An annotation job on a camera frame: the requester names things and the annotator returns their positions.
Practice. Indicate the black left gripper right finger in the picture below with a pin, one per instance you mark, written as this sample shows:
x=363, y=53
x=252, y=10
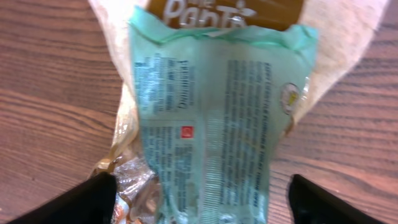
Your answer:
x=311, y=204

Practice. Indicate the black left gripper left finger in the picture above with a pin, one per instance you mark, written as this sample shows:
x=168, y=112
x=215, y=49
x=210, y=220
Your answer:
x=91, y=202

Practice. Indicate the teal wet wipes pack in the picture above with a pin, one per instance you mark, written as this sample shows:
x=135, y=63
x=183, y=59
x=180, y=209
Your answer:
x=213, y=104

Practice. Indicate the brown snack bag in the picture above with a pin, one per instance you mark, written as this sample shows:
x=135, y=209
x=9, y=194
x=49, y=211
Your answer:
x=345, y=29

